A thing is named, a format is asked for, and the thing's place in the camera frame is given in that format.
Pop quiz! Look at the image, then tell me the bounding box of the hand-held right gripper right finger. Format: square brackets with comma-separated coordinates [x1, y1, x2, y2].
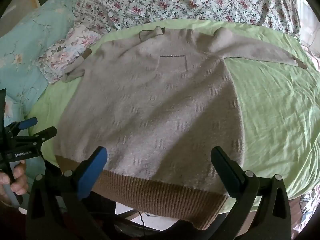
[211, 146, 292, 240]

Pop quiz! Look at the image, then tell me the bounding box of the white floral quilt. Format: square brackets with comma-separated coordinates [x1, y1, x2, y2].
[72, 0, 302, 39]

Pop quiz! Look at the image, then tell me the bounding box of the light green bed sheet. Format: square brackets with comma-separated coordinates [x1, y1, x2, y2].
[26, 19, 320, 212]

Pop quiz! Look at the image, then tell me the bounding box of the small floral pillow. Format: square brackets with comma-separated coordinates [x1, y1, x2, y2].
[37, 25, 102, 85]

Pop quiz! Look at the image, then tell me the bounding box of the person's left hand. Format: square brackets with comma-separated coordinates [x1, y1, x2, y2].
[0, 160, 29, 202]

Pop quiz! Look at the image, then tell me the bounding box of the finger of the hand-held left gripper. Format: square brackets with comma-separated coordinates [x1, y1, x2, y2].
[14, 126, 58, 143]
[5, 117, 38, 136]

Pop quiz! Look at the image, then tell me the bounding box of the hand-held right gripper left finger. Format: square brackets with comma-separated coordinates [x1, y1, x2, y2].
[25, 146, 118, 240]

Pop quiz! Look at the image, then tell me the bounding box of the light blue floral blanket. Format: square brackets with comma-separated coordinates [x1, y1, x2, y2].
[0, 0, 83, 135]

